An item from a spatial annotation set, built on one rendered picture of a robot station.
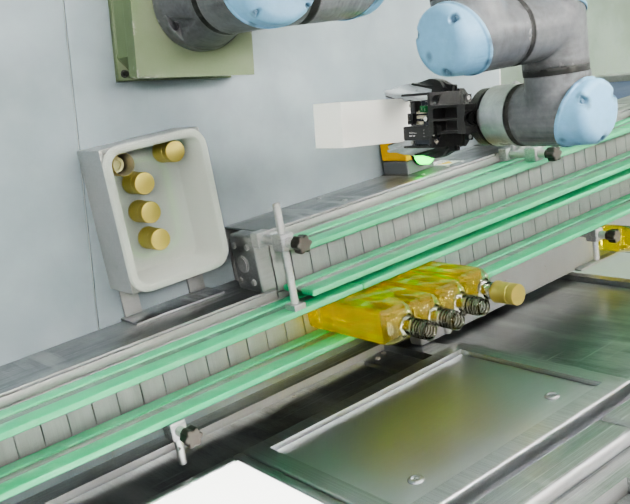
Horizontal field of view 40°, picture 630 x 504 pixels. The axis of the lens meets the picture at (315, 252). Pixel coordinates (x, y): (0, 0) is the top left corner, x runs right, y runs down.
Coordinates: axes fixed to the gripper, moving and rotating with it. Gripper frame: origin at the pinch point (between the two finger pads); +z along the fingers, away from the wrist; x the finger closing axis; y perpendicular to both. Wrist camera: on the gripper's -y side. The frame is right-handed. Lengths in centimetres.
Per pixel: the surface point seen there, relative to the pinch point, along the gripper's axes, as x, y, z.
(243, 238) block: 17.1, 13.1, 23.0
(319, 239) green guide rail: 17.5, 5.9, 12.6
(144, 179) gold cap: 6.4, 26.9, 27.6
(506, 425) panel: 42.8, -2.8, -16.0
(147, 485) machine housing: 51, 34, 22
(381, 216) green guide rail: 15.6, -7.3, 12.8
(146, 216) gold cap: 12.0, 27.2, 27.6
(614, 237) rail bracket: 27, -65, 8
